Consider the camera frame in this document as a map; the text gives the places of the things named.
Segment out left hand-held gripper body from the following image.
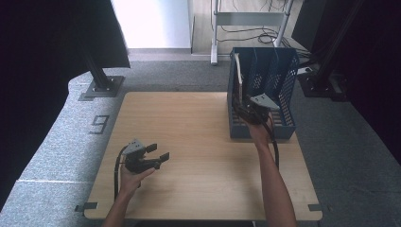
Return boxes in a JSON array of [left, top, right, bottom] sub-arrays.
[[122, 138, 160, 174]]

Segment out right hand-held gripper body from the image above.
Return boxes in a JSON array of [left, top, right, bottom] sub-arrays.
[[242, 94, 281, 126]]

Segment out purple glossy magazine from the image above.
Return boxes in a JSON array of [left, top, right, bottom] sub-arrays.
[[232, 51, 245, 108]]

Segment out blue plastic file rack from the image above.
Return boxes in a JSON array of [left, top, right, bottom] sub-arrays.
[[226, 46, 301, 140]]

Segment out person's right hand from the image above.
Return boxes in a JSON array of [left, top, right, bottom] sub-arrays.
[[247, 113, 275, 148]]

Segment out person's left hand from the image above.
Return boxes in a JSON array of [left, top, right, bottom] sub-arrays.
[[119, 165, 156, 197]]

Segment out grey tape floor mark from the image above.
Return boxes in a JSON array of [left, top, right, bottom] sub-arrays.
[[88, 114, 111, 135]]

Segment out white power strip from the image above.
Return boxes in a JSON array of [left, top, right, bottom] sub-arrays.
[[297, 65, 314, 76]]

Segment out white metal stand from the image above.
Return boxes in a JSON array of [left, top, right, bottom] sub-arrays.
[[210, 0, 296, 66]]

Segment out white board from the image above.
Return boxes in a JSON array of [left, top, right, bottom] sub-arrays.
[[111, 0, 194, 50]]

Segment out black curtain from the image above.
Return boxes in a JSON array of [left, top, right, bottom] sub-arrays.
[[291, 0, 401, 166], [0, 0, 131, 212]]

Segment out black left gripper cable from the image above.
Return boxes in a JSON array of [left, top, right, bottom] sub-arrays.
[[113, 145, 129, 201]]

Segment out black post with base plate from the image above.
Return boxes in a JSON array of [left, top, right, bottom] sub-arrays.
[[297, 0, 367, 102], [79, 41, 126, 98]]

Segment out black floor cables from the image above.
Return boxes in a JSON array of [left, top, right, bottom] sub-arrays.
[[217, 0, 311, 60]]

